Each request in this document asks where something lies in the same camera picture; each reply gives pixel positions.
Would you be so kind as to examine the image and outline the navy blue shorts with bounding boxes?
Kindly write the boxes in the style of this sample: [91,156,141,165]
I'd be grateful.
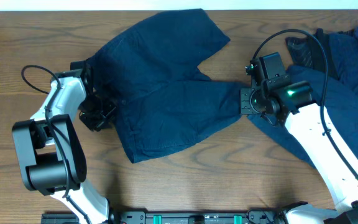
[88,9,243,163]

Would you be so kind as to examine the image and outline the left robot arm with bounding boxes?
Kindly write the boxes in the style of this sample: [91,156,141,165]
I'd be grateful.
[12,61,120,224]

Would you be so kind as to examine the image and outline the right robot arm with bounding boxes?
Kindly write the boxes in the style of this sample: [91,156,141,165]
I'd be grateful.
[240,53,358,223]

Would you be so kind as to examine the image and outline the black striped garment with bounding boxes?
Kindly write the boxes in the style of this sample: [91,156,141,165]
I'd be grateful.
[285,27,356,80]

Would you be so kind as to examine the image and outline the navy blue garment pile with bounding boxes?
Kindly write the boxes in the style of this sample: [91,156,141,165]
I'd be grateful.
[247,22,358,181]

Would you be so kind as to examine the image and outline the left black cable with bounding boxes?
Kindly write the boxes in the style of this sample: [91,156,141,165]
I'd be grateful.
[21,64,93,224]

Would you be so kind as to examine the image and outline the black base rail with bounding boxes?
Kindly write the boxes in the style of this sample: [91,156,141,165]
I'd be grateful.
[40,210,285,224]

